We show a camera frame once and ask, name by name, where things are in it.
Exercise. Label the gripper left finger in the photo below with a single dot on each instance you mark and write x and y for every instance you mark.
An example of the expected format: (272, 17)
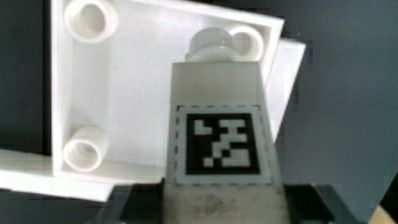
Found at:
(133, 206)

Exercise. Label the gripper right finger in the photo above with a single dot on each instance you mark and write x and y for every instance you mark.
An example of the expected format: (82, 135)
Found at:
(316, 206)

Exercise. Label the white table leg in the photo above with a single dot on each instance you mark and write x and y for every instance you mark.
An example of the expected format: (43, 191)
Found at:
(222, 186)

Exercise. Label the white square table top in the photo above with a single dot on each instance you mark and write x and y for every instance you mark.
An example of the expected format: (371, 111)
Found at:
(119, 39)

